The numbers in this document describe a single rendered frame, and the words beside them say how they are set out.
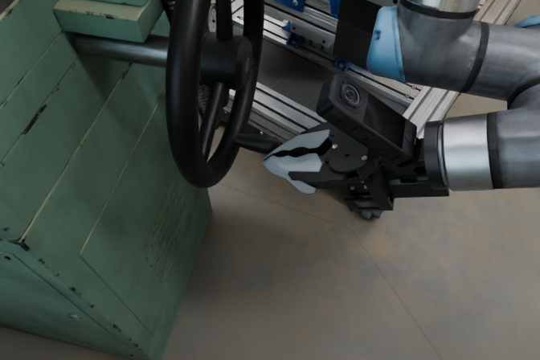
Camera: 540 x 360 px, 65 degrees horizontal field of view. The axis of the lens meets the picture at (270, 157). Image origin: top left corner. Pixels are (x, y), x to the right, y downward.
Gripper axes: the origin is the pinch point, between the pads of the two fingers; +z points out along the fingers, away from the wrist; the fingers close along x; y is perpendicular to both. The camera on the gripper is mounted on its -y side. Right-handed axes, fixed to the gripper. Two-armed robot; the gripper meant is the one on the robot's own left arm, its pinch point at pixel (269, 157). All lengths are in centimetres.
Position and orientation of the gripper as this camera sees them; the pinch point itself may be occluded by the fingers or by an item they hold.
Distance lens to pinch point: 52.6
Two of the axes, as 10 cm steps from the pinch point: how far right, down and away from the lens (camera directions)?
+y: 4.6, 6.1, 6.5
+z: -8.5, 0.8, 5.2
